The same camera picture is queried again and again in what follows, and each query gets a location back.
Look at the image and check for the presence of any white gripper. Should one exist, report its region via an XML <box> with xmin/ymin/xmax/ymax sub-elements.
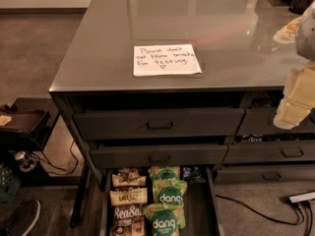
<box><xmin>274</xmin><ymin>62</ymin><xmax>315</xmax><ymax>130</ymax></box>

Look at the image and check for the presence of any blue chip bag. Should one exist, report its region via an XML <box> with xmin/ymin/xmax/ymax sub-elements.
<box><xmin>183</xmin><ymin>166</ymin><xmax>205</xmax><ymax>183</ymax></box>

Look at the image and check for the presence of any top right drawer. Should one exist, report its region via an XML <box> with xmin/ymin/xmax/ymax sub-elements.
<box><xmin>237</xmin><ymin>107</ymin><xmax>315</xmax><ymax>136</ymax></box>

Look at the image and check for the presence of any middle right drawer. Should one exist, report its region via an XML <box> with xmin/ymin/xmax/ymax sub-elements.
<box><xmin>223</xmin><ymin>141</ymin><xmax>315</xmax><ymax>163</ymax></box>

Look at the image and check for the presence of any bottom right drawer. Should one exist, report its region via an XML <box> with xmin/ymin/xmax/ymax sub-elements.
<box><xmin>215</xmin><ymin>164</ymin><xmax>315</xmax><ymax>184</ymax></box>

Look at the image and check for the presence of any top left drawer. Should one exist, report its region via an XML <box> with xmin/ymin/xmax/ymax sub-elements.
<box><xmin>74</xmin><ymin>108</ymin><xmax>244</xmax><ymax>141</ymax></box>

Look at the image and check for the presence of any middle left drawer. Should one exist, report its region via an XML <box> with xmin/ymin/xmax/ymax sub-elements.
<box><xmin>91</xmin><ymin>144</ymin><xmax>227</xmax><ymax>169</ymax></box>

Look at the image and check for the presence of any grey glass-top drawer cabinet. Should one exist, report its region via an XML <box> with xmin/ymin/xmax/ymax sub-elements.
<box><xmin>50</xmin><ymin>0</ymin><xmax>315</xmax><ymax>236</ymax></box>

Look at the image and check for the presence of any middle green dang bag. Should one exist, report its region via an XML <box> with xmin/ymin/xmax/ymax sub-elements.
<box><xmin>153</xmin><ymin>179</ymin><xmax>187</xmax><ymax>205</ymax></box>

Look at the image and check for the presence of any green dang bag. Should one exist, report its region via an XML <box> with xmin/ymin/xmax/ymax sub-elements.
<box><xmin>143</xmin><ymin>203</ymin><xmax>186</xmax><ymax>236</ymax></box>
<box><xmin>153</xmin><ymin>179</ymin><xmax>187</xmax><ymax>205</ymax></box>
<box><xmin>149</xmin><ymin>166</ymin><xmax>180</xmax><ymax>180</ymax></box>

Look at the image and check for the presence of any back green dang bag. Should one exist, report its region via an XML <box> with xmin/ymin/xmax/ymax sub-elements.
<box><xmin>149</xmin><ymin>166</ymin><xmax>180</xmax><ymax>180</ymax></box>

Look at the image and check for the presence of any front green dang bag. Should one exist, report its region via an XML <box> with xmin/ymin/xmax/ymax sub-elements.
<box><xmin>143</xmin><ymin>203</ymin><xmax>186</xmax><ymax>236</ymax></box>

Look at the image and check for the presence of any front cream bare snack bag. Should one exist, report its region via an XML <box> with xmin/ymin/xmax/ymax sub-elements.
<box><xmin>110</xmin><ymin>188</ymin><xmax>148</xmax><ymax>206</ymax></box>

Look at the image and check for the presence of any cream bare snack bag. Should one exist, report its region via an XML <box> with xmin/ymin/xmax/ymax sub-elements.
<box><xmin>110</xmin><ymin>188</ymin><xmax>148</xmax><ymax>206</ymax></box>
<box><xmin>112</xmin><ymin>175</ymin><xmax>146</xmax><ymax>187</ymax></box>

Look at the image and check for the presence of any back cream bare snack bag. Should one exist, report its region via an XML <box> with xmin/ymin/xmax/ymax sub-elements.
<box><xmin>112</xmin><ymin>175</ymin><xmax>146</xmax><ymax>187</ymax></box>

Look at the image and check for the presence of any open bottom left drawer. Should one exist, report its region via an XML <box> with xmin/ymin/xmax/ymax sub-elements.
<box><xmin>99</xmin><ymin>165</ymin><xmax>225</xmax><ymax>236</ymax></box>

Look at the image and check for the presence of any brown sea salt snack bag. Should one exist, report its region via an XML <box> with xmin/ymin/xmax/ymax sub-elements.
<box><xmin>110</xmin><ymin>205</ymin><xmax>146</xmax><ymax>236</ymax></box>

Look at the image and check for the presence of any white power strip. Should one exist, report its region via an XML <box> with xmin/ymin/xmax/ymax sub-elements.
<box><xmin>288</xmin><ymin>192</ymin><xmax>315</xmax><ymax>204</ymax></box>

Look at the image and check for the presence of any white handwritten paper note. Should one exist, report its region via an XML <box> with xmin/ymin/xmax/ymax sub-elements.
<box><xmin>133</xmin><ymin>44</ymin><xmax>202</xmax><ymax>77</ymax></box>

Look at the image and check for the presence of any black side tray stand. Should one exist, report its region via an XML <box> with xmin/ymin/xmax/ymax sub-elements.
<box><xmin>0</xmin><ymin>105</ymin><xmax>50</xmax><ymax>150</ymax></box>

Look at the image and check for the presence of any silver round metal object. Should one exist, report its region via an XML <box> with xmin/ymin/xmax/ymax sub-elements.
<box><xmin>15</xmin><ymin>151</ymin><xmax>37</xmax><ymax>172</ymax></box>

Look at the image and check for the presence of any grey sneaker shoe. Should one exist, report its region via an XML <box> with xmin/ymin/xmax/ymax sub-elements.
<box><xmin>1</xmin><ymin>200</ymin><xmax>41</xmax><ymax>236</ymax></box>

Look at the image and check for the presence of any green plastic crate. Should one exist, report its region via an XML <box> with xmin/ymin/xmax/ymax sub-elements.
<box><xmin>0</xmin><ymin>163</ymin><xmax>21</xmax><ymax>205</ymax></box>

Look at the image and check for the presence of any black floor cable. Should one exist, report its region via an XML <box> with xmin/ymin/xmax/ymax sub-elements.
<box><xmin>215</xmin><ymin>194</ymin><xmax>305</xmax><ymax>227</ymax></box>

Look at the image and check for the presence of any black cable left floor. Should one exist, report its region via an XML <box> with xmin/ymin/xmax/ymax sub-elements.
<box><xmin>31</xmin><ymin>139</ymin><xmax>80</xmax><ymax>177</ymax></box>

